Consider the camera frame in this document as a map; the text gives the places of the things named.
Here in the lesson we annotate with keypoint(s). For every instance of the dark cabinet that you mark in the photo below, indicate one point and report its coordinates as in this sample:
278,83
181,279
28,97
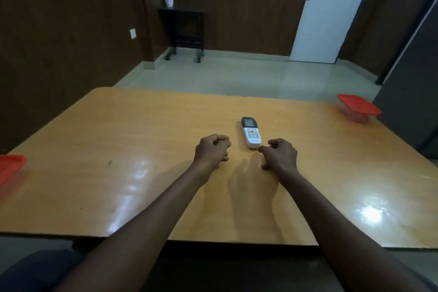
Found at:
409,72

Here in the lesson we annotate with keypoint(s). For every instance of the white cup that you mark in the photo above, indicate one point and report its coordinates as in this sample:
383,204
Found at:
169,2

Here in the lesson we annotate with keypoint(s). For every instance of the person's left thumb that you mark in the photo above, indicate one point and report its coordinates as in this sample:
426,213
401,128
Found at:
222,159

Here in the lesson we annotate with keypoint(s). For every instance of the white remote control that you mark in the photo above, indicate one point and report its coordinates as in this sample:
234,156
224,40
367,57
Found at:
250,132

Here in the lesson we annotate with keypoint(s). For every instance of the white wall socket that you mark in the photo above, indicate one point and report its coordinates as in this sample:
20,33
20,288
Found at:
132,33

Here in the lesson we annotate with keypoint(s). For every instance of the person's right hand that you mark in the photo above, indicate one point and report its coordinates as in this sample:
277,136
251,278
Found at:
282,158

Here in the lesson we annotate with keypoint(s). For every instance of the person's right thumb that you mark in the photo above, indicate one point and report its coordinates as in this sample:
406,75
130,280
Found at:
266,165

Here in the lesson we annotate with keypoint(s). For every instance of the person's left hand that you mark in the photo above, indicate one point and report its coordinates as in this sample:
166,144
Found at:
208,151

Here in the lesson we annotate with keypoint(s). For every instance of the person's left forearm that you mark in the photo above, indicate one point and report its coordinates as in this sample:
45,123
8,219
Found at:
137,230

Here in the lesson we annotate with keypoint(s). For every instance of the red lidded plastic container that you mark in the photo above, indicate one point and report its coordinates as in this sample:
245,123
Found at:
359,105
10,167

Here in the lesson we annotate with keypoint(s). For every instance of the person's right forearm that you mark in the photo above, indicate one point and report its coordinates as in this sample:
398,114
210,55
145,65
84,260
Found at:
342,233

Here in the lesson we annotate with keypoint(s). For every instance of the black side table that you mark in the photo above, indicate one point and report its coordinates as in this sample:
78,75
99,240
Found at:
184,31

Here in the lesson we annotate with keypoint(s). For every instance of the white door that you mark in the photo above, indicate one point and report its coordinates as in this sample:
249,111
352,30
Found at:
330,11

